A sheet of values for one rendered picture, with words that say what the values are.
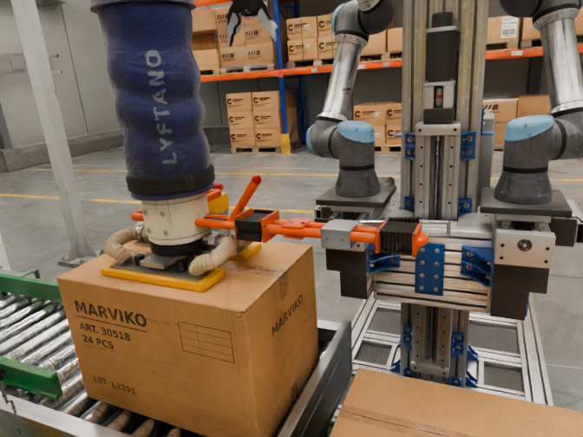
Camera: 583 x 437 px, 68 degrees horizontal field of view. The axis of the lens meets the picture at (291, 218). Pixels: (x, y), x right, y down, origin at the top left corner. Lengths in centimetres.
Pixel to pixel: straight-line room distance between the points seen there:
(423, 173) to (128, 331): 100
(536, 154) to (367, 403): 83
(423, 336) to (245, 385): 84
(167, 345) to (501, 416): 88
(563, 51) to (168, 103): 108
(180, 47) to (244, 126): 813
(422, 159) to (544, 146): 34
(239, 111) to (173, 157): 817
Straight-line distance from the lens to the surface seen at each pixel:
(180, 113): 108
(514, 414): 137
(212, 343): 107
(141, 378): 130
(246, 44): 902
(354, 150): 140
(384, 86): 947
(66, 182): 413
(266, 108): 893
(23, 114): 1132
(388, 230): 93
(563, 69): 149
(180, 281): 110
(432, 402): 135
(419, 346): 174
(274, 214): 107
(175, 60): 109
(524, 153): 136
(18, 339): 202
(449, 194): 148
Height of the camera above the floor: 142
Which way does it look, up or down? 18 degrees down
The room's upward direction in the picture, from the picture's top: 4 degrees counter-clockwise
